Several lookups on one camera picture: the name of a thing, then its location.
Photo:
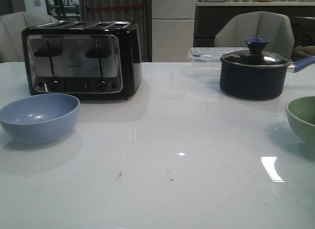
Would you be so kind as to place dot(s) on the blue bowl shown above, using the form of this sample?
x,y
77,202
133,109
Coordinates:
x,y
40,118

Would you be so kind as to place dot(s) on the green bowl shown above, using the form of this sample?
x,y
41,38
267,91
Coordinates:
x,y
301,118

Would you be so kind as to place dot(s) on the clear plastic storage container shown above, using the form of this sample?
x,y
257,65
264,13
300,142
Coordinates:
x,y
206,64

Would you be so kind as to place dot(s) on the black and steel toaster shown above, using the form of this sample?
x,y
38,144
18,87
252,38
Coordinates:
x,y
89,60

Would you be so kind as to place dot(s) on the dark blue saucepan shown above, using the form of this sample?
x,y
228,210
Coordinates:
x,y
254,82

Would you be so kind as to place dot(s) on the white cabinet column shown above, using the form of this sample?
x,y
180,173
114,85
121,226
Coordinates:
x,y
172,29

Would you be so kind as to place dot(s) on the dark kitchen counter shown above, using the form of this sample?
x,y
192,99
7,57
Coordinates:
x,y
210,18

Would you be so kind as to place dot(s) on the beige armchair right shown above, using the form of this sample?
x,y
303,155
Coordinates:
x,y
260,24

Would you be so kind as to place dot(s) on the beige armchair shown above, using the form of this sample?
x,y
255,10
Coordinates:
x,y
260,24
11,27

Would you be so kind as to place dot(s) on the glass pot lid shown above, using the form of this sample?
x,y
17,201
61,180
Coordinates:
x,y
255,55

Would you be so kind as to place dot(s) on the red barrier tape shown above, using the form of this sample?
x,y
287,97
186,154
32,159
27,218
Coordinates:
x,y
115,8

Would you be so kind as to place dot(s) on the beige armchair left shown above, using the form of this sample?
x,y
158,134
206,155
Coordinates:
x,y
11,27

